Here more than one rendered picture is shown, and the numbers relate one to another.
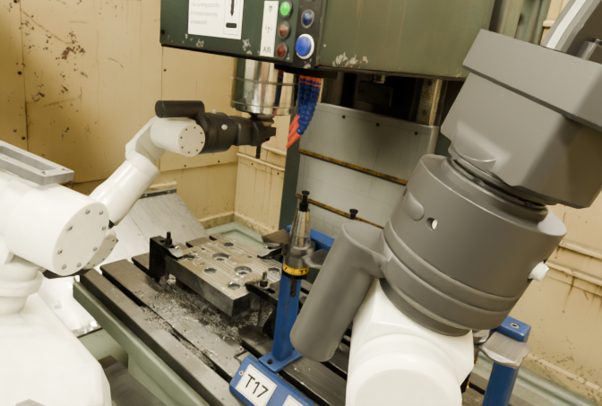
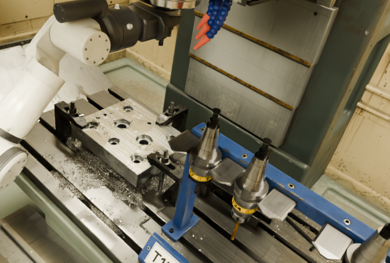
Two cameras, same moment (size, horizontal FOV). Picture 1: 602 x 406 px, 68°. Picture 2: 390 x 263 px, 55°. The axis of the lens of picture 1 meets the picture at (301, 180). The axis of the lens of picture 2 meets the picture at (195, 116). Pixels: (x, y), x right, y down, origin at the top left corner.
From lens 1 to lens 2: 0.27 m
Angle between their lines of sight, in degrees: 19
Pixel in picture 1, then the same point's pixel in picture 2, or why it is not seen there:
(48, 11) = not seen: outside the picture
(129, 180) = (33, 96)
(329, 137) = not seen: hidden behind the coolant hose
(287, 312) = (188, 196)
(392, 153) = (288, 29)
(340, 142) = (237, 11)
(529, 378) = (371, 209)
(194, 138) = (100, 47)
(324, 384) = (218, 249)
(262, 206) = (152, 46)
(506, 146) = not seen: outside the picture
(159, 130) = (60, 35)
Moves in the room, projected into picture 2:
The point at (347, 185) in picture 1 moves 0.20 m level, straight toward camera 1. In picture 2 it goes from (239, 53) to (238, 80)
